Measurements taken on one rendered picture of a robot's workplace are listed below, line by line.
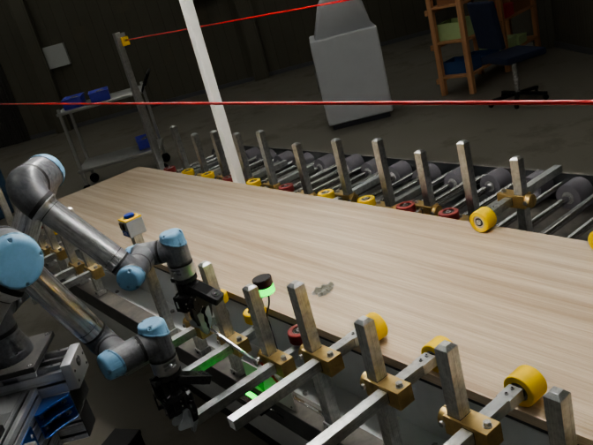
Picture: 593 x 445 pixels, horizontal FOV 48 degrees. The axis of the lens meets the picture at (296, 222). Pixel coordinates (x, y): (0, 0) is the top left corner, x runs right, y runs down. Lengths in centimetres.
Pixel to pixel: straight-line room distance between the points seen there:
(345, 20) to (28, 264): 670
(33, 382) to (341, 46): 632
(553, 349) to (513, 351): 10
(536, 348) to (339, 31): 649
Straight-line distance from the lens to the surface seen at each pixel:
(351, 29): 802
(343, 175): 322
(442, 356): 144
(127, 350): 179
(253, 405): 174
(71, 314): 184
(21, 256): 160
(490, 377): 176
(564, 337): 188
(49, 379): 225
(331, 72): 802
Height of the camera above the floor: 193
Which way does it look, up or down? 20 degrees down
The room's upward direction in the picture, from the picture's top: 15 degrees counter-clockwise
